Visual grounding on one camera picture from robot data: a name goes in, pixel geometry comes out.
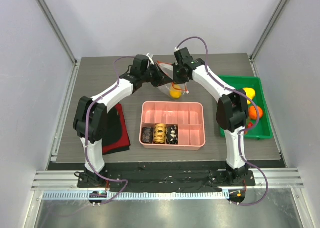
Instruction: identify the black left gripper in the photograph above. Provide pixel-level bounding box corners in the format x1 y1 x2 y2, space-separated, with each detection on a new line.
141 62 173 88

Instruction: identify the clear zip bag orange seal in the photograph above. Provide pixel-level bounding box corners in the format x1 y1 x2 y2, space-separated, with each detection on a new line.
157 61 189 96

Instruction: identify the yellow orange fake fruit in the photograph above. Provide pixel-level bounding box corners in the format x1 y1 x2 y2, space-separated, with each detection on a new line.
169 87 182 99

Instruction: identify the yellow fake lemon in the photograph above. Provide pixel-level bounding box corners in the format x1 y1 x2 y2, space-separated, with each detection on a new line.
243 87 256 105

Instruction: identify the orange fake orange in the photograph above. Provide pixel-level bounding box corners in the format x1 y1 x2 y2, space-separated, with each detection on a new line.
248 105 264 120

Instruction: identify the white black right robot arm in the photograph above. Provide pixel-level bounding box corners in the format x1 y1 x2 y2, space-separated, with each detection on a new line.
172 47 248 185

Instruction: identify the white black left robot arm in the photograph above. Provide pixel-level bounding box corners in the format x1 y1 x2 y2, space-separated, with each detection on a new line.
73 54 174 187

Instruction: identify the pink divided organizer tray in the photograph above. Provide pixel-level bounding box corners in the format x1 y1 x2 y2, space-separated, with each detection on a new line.
139 101 206 150

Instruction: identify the gold patterned tape roll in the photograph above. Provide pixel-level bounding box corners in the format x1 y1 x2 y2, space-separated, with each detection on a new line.
153 123 167 144

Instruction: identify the black white patterned tape roll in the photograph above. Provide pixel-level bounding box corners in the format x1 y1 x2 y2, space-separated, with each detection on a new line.
166 125 179 145

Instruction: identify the dark patterned tape roll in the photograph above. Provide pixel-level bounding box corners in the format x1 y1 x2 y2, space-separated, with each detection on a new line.
141 126 154 144

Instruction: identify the red cloth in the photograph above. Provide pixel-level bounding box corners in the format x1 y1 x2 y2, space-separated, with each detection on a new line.
102 103 131 155

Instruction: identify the green plastic bin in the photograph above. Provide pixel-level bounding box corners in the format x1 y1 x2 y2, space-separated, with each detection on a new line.
219 75 273 140

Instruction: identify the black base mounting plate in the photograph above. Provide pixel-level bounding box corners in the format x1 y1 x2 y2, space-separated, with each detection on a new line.
76 168 257 188

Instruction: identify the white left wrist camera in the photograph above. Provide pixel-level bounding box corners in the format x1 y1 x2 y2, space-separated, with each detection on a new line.
146 53 155 65

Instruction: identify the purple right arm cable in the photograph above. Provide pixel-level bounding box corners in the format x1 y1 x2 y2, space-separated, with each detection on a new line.
174 36 270 206

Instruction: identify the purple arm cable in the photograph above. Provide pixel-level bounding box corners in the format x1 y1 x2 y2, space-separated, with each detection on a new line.
84 55 136 205
174 36 270 206

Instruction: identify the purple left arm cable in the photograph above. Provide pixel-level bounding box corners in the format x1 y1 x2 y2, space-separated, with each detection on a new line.
84 55 136 205

